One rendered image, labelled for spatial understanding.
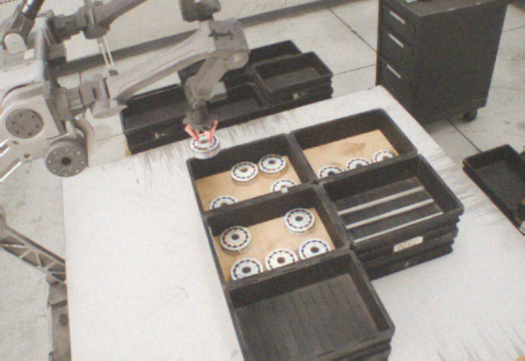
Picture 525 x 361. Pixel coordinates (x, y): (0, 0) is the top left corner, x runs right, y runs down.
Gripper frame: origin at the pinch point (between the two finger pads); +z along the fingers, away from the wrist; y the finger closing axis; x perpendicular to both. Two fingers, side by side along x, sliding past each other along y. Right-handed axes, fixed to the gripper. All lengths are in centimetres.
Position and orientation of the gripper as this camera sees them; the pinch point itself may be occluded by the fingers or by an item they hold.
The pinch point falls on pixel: (203, 140)
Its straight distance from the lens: 175.0
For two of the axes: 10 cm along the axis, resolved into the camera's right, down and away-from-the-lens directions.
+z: 0.9, 7.6, 6.5
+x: -3.4, 6.3, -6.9
